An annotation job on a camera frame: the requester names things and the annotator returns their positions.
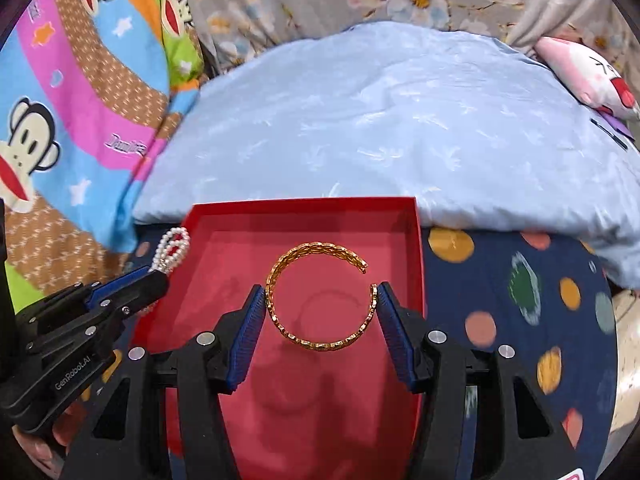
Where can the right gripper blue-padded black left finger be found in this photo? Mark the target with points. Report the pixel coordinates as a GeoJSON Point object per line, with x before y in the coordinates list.
{"type": "Point", "coordinates": [124, 436]}

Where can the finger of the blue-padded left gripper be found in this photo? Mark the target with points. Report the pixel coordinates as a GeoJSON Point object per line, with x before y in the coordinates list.
{"type": "Point", "coordinates": [128, 294]}

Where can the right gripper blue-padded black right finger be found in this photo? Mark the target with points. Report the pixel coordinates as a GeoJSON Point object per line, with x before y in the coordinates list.
{"type": "Point", "coordinates": [482, 416]}

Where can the gold woven bangle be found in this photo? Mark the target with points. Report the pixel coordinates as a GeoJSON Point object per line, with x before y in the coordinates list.
{"type": "Point", "coordinates": [317, 249]}

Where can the red cardboard box tray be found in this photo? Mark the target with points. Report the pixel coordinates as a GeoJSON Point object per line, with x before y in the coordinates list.
{"type": "Point", "coordinates": [302, 414]}

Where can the navy planet print bedsheet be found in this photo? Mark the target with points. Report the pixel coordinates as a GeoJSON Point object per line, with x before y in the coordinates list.
{"type": "Point", "coordinates": [545, 296]}

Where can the colourful monkey cartoon blanket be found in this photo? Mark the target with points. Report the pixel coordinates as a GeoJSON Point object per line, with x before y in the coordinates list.
{"type": "Point", "coordinates": [91, 93]}

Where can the grey floral bedsheet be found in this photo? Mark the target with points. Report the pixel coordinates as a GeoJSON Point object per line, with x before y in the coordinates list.
{"type": "Point", "coordinates": [234, 31]}

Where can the light blue quilt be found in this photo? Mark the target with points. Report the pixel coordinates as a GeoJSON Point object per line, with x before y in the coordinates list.
{"type": "Point", "coordinates": [481, 136]}

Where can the pink white plush pillow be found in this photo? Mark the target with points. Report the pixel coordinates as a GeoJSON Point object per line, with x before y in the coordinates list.
{"type": "Point", "coordinates": [590, 77]}

